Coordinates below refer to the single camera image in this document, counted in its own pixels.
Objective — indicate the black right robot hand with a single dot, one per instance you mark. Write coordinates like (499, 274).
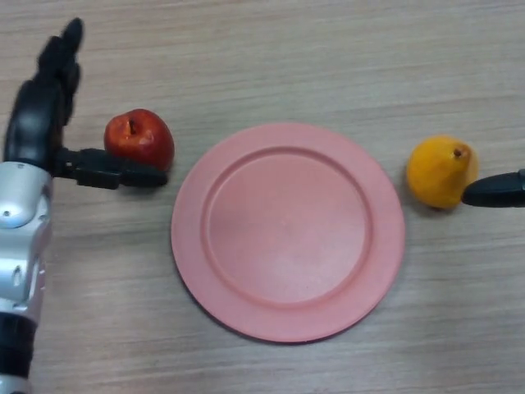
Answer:
(498, 191)

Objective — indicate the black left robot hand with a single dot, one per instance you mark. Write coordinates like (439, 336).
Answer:
(35, 119)

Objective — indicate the red apple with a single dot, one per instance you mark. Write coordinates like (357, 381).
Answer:
(143, 135)

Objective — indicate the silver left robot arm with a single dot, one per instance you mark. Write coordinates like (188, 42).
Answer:
(20, 230)

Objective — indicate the pink round plate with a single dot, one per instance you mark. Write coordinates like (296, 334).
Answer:
(287, 234)

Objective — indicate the yellow pear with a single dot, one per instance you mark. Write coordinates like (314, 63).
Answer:
(436, 172)

